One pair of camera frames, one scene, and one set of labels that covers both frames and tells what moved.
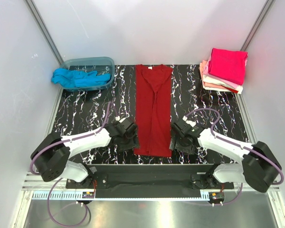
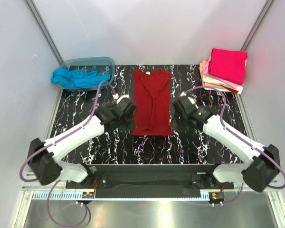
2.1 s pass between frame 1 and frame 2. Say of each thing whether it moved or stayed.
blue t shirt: stayed
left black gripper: moved
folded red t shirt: stayed
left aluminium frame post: stayed
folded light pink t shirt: stayed
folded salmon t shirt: stayed
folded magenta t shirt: stayed
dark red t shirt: moved
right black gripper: moved
